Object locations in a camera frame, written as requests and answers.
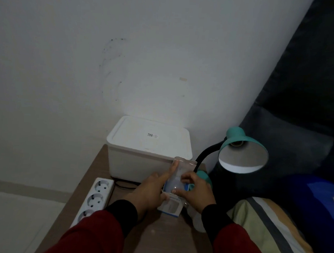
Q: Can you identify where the white lidded storage box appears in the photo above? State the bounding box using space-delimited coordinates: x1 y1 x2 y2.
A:
104 115 195 186

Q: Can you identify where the white power strip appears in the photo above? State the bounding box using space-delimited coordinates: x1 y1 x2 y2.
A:
69 176 115 230

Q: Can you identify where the brown wooden side table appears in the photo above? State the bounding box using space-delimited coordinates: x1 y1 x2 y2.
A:
34 141 220 253

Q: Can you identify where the light bulb box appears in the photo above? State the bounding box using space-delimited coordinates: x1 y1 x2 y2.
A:
156 156 198 218

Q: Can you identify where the dark grey headboard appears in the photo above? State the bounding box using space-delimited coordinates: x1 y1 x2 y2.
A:
254 0 334 130

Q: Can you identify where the black power cable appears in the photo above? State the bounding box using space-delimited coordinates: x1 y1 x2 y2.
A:
112 177 141 191

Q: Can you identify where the person's left hand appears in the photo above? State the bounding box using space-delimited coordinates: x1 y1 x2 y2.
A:
121 158 180 222

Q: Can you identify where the dark grey cushion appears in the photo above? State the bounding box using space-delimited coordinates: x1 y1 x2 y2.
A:
208 101 334 218

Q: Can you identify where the striped pillow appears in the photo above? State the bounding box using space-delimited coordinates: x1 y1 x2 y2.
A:
225 196 327 253

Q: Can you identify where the teal desk lamp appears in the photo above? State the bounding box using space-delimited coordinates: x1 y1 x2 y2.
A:
193 125 270 195

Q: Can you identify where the person's right hand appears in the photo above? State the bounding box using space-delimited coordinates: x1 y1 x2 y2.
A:
171 171 218 215

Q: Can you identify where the person's right forearm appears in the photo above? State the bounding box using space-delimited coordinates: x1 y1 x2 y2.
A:
200 203 277 253

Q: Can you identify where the blue pillow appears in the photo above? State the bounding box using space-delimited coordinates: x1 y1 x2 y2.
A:
284 174 334 253

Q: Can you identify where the person's left forearm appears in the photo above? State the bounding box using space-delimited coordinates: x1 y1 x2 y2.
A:
41 196 139 253

